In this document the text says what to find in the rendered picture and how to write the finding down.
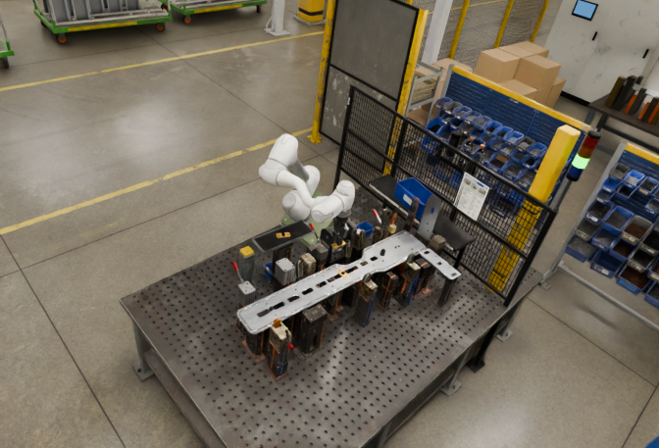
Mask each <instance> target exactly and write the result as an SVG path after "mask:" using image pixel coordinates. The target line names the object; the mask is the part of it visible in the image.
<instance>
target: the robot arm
mask: <svg viewBox="0 0 659 448"><path fill-rule="evenodd" d="M297 148H298V141H297V139H296V138H295V137H293V136H291V135H289V134H283V135H282V136H281V137H280V138H279V139H278V140H277V142H276V143H275V145H274V147H273V149H272V151H271V153H270V156H269V158H268V160H267V162H266V164H264V165H262V166H261V167H260V169H259V176H260V177H261V178H262V179H263V180H265V181H266V182H268V183H270V184H273V185H278V186H289V187H292V190H291V191H290V192H289V193H287V194H286V195H285V196H284V197H283V199H282V202H281V204H282V207H283V209H284V211H285V212H286V213H287V214H288V215H289V218H290V219H291V220H294V222H297V221H299V220H302V221H304V222H305V223H306V224H309V222H310V221H311V219H313V220H314V221H315V222H317V223H320V224H322V223H326V222H328V221H330V220H331V219H333V229H334V231H335V233H336V236H335V243H336V242H337V246H339V245H341V244H342V241H343V238H346V235H347V232H348V229H349V227H347V221H348V218H349V215H350V213H351V208H352V204H353V201H354V196H355V189H354V185H353V183H352V182H350V181H348V180H342V181H341V182H340V183H339V184H338V186H337V187H336V190H335V191H334V192H333V194H332V195H331V196H325V197H317V198H316V199H313V198H311V197H312V196H313V194H314V192H315V190H316V188H317V186H318V183H319V180H320V172H319V170H318V169H316V168H315V167H313V166H306V167H303V165H302V164H301V163H300V161H299V160H298V158H297ZM286 170H288V172H287V171H286Z"/></svg>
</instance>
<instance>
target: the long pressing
mask: <svg viewBox="0 0 659 448"><path fill-rule="evenodd" d="M398 245H399V246H400V247H398ZM395 246H397V247H396V248H395ZM382 248H384V249H385V254H384V256H381V255H380V250H381V249H382ZM412 249H413V250H412ZM426 249H427V247H426V246H425V245H424V244H423V243H422V242H421V241H419V240H418V239H417V238H416V237H414V236H413V235H412V234H411V233H410V232H408V231H407V230H402V231H400V232H397V233H395V234H393V235H391V236H389V237H388V238H386V239H384V240H381V241H379V242H377V243H375V244H373V245H371V246H369V247H367V248H365V249H364V250H363V254H362V258H361V259H360V260H358V261H355V262H353V263H351V264H349V265H347V266H344V265H339V264H334V265H332V266H330V267H328V268H326V269H323V270H321V271H319V272H317V273H315V274H312V275H310V276H308V277H305V278H303V279H301V280H299V281H297V282H295V283H293V284H291V285H289V286H287V287H285V288H283V289H281V290H279V291H277V292H275V293H273V294H271V295H268V296H266V297H264V298H262V299H260V300H258V301H256V302H254V303H252V304H249V305H247V306H245V307H243V308H241V309H239V310H238V311H237V314H236V315H237V317H238V319H239V320H240V321H241V323H242V324H243V325H244V327H245V328H246V329H247V331H248V332H249V333H251V334H258V333H260V332H262V331H264V330H265V329H267V328H269V327H271V326H272V324H273V322H274V320H275V319H276V318H280V320H281V321H284V320H286V319H288V318H290V317H291V316H293V315H295V314H297V313H299V312H301V311H303V310H305V309H307V308H309V307H311V306H313V305H315V304H317V303H319V302H320V301H322V300H324V299H326V298H328V297H330V296H332V295H333V294H335V293H337V292H339V291H341V290H343V289H345V288H346V287H348V286H350V285H352V284H354V283H356V282H358V281H360V280H362V279H363V277H364V274H365V273H367V272H370V273H371V274H374V273H380V272H386V271H388V270H390V269H392V268H394V267H396V266H398V265H399V264H401V263H403V262H405V260H406V259H407V256H408V255H409V254H410V253H412V252H413V253H414V254H415V256H417V255H419V254H420V252H422V251H424V250H426ZM415 256H414V257H415ZM373 257H377V258H378V259H377V260H375V261H371V260H370V259H371V258H373ZM363 262H367V263H368V264H367V265H365V266H363V267H362V266H361V265H360V264H361V263H363ZM355 266H356V267H357V268H358V269H357V270H355V271H353V272H351V273H349V274H348V275H349V277H347V278H344V277H343V276H341V277H340V278H338V279H336V280H334V281H332V282H328V281H327V279H329V278H331V277H333V276H335V275H337V274H339V273H338V272H337V270H339V269H343V270H344V271H347V270H349V269H351V268H353V267H355ZM323 281H325V282H326V283H327V284H326V285H324V286H322V287H320V288H317V287H316V285H317V284H319V283H321V282H323ZM309 288H312V289H313V290H314V291H312V292H310V293H308V294H306V295H303V294H302V292H303V291H305V290H307V289H309ZM295 289H297V290H295ZM295 295H298V296H299V298H298V299H296V300H294V301H292V302H288V300H287V299H289V298H291V297H293V296H295ZM280 302H283V303H284V306H282V307H280V308H278V309H276V310H275V309H274V308H273V310H272V311H270V310H269V309H270V306H274V305H276V304H278V303H280ZM265 310H269V313H268V314H267V315H265V316H263V317H261V318H259V317H258V316H257V314H259V313H261V312H263V311H265Z"/></svg>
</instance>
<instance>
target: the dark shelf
mask: <svg viewBox="0 0 659 448"><path fill-rule="evenodd" d="M368 184H369V185H370V186H371V187H372V188H373V189H374V190H375V191H377V192H378V193H379V194H380V195H382V196H383V197H384V198H386V199H387V200H388V201H389V202H391V203H392V204H393V205H394V206H396V207H398V209H399V210H401V211H402V212H403V213H405V214H406V215H407V216H408V211H409V210H408V209H407V208H406V207H405V206H404V205H403V204H402V203H400V202H399V201H398V200H397V199H396V198H395V197H394V192H395V188H396V184H397V180H395V179H394V178H393V177H391V176H390V175H389V174H387V175H384V176H382V177H379V178H376V179H374V180H371V181H369V182H368ZM437 234H439V235H441V236H442V237H443V238H445V239H446V242H445V245H446V246H447V247H448V248H449V249H451V250H452V251H453V252H457V251H459V250H460V249H462V248H464V247H466V246H468V245H469V244H471V243H473V242H475V238H474V237H473V236H472V235H470V234H469V233H467V232H466V231H465V230H463V229H462V228H461V227H459V226H458V225H457V224H455V223H454V222H452V221H450V220H449V219H448V218H446V217H445V216H444V215H443V214H441V213H438V216H437V219H436V222H435V225H434V228H433V231H432V235H433V236H435V235H437Z"/></svg>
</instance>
